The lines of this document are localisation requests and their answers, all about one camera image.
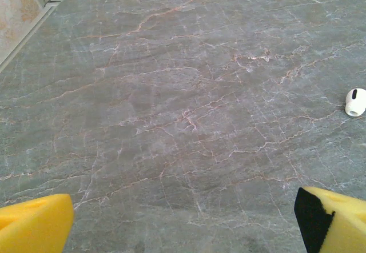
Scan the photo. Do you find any aluminium table edge rail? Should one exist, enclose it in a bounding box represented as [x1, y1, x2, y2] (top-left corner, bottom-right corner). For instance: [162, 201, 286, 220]
[0, 0, 71, 74]

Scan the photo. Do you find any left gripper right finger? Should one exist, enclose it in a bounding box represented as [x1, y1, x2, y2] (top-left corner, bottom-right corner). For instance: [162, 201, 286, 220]
[294, 186, 366, 253]

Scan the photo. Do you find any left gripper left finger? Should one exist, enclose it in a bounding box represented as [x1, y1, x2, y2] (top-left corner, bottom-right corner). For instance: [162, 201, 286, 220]
[0, 193, 75, 253]

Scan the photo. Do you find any white wireless earbud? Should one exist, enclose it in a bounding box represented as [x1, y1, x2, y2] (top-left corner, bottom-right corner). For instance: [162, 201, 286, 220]
[345, 88, 366, 118]

